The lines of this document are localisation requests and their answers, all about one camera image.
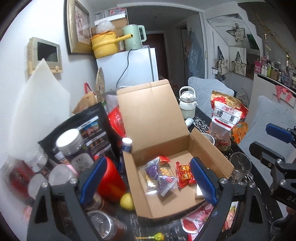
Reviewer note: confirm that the grey chair cover far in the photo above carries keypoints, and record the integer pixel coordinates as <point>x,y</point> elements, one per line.
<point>204,88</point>

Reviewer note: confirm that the grey chair cover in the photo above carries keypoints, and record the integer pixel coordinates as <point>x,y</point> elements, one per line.
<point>269,112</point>
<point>204,88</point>

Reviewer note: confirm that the cashew nut bag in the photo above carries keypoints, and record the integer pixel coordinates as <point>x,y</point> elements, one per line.
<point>227,111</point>

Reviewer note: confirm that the dark label jar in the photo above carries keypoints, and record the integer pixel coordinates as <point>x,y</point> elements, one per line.
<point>73,147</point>

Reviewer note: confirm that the yellow lemon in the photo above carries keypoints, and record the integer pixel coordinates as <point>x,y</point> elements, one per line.
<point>126,202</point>

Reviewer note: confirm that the open cardboard box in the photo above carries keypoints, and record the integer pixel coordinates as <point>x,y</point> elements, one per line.
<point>153,120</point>

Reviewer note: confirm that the wall intercom panel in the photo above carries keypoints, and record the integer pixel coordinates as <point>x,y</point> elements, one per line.
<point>39,49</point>

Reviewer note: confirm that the grey chair cover near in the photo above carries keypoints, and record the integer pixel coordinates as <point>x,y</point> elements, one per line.
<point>269,112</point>

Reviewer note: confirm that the waffle snack packet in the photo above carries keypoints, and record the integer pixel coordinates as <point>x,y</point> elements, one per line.
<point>165,169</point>

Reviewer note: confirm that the silver purple snack packet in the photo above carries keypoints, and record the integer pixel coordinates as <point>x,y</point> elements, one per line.
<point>163,182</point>

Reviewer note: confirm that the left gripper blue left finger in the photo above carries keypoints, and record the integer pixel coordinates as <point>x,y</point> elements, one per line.
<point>90,180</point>

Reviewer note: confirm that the white mini fridge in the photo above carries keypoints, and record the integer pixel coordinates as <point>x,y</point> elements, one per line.
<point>129,68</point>

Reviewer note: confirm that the pink love snack packet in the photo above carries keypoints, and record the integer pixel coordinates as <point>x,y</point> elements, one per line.
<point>193,222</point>

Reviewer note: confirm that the red canister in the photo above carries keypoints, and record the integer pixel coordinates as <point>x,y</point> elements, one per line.
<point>112,187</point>

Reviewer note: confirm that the white foam board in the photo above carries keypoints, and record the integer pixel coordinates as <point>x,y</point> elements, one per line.
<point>42,106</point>

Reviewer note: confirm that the red gold snack packet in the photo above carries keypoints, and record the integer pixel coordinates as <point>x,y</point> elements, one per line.
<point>184,175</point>

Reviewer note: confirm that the tote bag right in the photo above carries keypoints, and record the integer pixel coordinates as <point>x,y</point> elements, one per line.
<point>238,66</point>

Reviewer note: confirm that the green electric kettle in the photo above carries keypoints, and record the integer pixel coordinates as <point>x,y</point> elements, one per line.
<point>138,36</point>

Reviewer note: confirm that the white thermos kettle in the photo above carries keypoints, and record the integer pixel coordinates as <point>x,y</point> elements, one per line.
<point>187,101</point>

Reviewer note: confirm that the tote bag left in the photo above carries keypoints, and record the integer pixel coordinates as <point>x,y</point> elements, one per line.
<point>222,63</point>

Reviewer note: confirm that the red gift bag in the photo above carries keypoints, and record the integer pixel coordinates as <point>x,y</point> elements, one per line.
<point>116,121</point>

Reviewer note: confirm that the black snack pouch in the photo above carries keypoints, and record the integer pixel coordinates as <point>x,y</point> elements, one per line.
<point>96,130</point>

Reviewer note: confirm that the small white blue bottle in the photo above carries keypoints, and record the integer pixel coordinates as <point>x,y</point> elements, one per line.
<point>126,147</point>

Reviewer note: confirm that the yellow saucepan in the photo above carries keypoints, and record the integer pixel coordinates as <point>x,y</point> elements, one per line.
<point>106,44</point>

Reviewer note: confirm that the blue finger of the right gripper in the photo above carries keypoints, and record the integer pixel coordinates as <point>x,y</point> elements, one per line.
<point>285,135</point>

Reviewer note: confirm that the clear glass mug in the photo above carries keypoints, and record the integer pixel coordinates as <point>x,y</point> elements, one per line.
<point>241,174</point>

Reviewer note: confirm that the clear jar red label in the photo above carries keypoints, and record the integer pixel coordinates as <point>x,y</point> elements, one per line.
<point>108,227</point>

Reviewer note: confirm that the tote bag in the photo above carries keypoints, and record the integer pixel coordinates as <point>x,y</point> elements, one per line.
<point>238,66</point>
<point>222,63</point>

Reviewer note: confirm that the red white snack packet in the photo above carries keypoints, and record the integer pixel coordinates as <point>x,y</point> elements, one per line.
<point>230,217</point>

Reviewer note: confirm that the green lollipop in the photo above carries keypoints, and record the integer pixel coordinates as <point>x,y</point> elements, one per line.
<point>157,237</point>

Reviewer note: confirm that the woven round mat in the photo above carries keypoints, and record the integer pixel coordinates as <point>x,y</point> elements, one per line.
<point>100,85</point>

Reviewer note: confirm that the framed picture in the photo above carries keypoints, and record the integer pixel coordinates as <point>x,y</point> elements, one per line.
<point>77,28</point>

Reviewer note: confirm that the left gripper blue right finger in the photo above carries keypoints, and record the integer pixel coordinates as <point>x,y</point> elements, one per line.
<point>206,180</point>

